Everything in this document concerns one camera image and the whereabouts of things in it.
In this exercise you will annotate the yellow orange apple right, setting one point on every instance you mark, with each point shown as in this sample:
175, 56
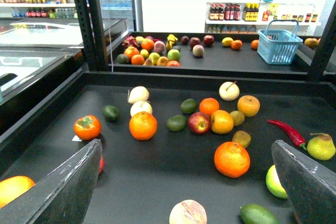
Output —
248, 105

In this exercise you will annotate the yellow green pear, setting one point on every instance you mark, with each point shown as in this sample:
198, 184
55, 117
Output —
321, 146

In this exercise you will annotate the small orange tangerine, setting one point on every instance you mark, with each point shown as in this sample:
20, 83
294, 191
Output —
208, 106

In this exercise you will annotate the white pear lower left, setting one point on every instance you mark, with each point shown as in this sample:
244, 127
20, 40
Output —
141, 106

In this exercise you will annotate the green lime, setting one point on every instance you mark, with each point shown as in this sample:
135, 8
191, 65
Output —
189, 106
176, 123

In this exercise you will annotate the orange mango far left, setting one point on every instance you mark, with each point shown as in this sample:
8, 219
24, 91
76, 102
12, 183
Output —
13, 187

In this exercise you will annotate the white wall goods shelf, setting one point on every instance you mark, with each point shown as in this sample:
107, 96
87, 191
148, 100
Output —
248, 16

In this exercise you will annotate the small blue basket far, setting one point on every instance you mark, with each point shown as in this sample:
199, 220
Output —
278, 46

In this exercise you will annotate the brown kiwi lower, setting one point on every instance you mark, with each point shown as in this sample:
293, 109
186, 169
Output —
242, 137

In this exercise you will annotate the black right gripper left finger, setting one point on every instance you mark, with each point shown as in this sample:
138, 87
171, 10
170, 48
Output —
64, 195

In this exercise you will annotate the far black fruit shelf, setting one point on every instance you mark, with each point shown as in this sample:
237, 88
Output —
225, 62

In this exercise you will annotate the green kiwi upper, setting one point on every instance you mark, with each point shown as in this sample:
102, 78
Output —
238, 117

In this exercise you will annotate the red apple center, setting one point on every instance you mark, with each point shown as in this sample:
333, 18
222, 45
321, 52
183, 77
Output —
199, 123

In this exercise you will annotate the white pear with stem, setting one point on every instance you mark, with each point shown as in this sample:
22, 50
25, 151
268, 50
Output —
229, 91

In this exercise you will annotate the orange center left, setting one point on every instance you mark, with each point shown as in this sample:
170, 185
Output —
143, 126

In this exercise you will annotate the green lime upper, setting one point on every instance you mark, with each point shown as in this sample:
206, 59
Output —
189, 106

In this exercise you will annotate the yellow orange apple center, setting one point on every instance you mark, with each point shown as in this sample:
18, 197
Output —
221, 122

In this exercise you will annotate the green avocado near front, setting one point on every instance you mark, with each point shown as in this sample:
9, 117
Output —
254, 213

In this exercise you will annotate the red apple near left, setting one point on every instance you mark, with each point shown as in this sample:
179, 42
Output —
101, 165

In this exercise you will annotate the white pear upper left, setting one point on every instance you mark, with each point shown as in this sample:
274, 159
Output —
139, 93

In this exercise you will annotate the red apple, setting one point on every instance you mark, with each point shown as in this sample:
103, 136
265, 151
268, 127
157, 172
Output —
101, 165
199, 123

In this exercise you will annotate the large orange near right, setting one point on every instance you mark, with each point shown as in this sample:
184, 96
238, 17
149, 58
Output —
232, 159

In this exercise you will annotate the green lime lower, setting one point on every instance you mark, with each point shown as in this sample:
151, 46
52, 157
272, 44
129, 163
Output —
176, 123

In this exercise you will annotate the pile of far fruits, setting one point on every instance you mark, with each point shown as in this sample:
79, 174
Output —
148, 51

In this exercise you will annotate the black shelf post left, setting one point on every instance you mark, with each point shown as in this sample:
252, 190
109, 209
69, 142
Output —
94, 42

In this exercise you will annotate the dark green avocado left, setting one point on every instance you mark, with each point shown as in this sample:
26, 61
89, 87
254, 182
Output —
111, 113

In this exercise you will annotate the orange persimmon green calyx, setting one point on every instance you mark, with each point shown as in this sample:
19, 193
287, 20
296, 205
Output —
87, 127

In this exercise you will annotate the pink white peach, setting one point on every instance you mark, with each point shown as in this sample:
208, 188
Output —
188, 211

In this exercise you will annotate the bright green apple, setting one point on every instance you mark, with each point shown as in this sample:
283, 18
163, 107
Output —
273, 184

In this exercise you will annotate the yellow orange apple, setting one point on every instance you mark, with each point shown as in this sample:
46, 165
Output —
221, 122
248, 105

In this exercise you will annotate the red chili pepper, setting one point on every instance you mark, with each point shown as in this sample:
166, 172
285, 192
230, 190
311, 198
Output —
294, 135

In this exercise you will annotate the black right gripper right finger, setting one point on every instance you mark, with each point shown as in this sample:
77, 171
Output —
310, 186

